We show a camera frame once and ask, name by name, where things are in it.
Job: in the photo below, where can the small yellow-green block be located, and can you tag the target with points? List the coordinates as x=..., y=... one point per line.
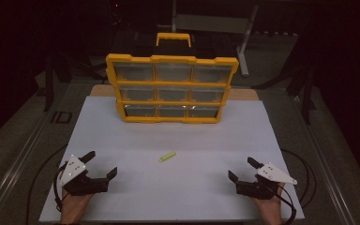
x=167, y=156

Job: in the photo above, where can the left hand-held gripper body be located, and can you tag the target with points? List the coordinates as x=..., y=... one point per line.
x=81, y=184

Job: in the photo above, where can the black stand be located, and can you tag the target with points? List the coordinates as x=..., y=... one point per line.
x=306, y=93

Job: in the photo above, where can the white table mat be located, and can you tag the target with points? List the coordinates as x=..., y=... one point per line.
x=175, y=187

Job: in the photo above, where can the yellow drawer organizer cabinet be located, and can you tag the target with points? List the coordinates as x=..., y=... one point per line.
x=172, y=83

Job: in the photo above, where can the grey metal stand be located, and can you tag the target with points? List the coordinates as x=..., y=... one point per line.
x=212, y=23

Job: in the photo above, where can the person's left hand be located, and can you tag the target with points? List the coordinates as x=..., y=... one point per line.
x=73, y=207

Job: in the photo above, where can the person's right hand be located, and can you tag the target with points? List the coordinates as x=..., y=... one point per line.
x=272, y=211

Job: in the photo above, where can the aluminium floor rail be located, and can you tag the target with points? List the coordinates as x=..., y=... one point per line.
x=15, y=168
x=328, y=175

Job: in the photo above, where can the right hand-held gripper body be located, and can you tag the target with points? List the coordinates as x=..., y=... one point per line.
x=259, y=189

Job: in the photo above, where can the clear plastic drawer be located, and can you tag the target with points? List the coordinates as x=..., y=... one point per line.
x=173, y=72

